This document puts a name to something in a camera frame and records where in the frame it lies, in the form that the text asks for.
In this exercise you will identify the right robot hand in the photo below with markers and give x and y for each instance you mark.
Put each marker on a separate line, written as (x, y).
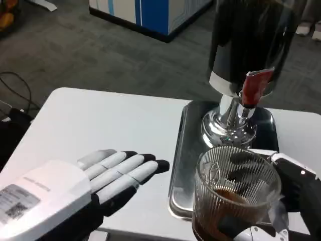
(303, 195)

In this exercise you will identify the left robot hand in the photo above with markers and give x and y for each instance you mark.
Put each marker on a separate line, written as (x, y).
(50, 195)

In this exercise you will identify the clear ribbed glass cup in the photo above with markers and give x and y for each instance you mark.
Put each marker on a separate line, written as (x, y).
(213, 180)

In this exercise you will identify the black bag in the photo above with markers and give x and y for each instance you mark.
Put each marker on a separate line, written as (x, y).
(10, 135)

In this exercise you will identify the steel serving tray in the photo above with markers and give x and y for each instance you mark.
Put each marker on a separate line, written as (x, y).
(185, 155)

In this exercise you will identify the black drink dispenser, chrome foot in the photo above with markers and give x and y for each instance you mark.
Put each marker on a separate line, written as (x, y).
(250, 37)

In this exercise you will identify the person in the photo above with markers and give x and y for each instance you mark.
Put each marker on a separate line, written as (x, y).
(303, 27)

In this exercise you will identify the orange object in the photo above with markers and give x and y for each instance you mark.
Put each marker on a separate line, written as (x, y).
(5, 15)

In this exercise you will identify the white paper sheet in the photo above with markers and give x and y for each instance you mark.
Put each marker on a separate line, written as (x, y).
(46, 4)

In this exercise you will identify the blue and white cabinet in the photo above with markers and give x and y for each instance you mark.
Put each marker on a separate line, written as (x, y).
(155, 15)

